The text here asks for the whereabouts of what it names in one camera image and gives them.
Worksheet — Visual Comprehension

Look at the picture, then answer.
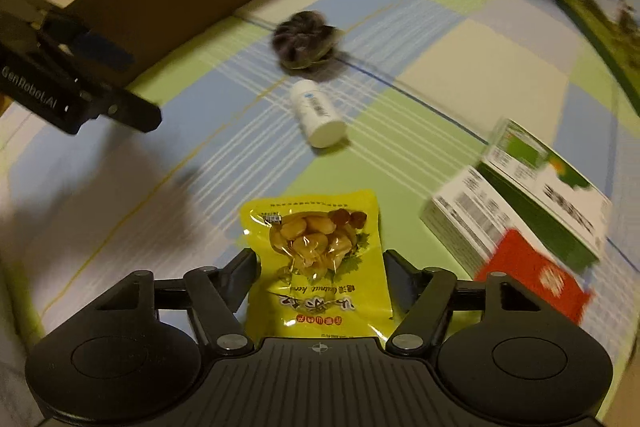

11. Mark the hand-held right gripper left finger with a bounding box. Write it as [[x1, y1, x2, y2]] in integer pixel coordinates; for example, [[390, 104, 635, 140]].
[[95, 248, 261, 354]]

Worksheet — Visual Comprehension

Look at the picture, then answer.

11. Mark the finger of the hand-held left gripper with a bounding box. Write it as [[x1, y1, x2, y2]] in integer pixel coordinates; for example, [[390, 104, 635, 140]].
[[0, 0, 136, 74], [80, 86, 163, 134]]

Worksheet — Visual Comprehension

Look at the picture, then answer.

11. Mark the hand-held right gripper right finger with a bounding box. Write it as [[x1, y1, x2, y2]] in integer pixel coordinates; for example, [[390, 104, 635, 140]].
[[382, 249, 547, 356]]

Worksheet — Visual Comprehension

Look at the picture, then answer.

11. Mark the yellow snack packet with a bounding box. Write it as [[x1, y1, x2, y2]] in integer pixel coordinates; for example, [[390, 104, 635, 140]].
[[240, 189, 396, 340]]

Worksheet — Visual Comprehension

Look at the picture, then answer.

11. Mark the green and white medicine box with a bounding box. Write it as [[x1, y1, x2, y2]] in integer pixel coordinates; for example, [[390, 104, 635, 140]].
[[477, 118, 613, 275]]

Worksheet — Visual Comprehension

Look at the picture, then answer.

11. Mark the red packet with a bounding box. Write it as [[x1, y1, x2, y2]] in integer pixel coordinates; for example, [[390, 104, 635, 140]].
[[474, 228, 592, 327]]

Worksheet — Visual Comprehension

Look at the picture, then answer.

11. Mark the white and blue bottle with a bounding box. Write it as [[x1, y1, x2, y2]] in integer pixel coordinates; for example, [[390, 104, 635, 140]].
[[289, 80, 347, 149]]

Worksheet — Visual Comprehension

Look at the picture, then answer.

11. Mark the plaid tablecloth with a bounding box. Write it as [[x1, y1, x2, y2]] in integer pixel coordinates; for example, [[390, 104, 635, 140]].
[[0, 0, 640, 427]]

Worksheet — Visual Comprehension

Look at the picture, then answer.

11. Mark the green and blue milk carton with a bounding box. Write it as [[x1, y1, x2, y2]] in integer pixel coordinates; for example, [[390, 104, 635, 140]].
[[555, 0, 640, 118]]

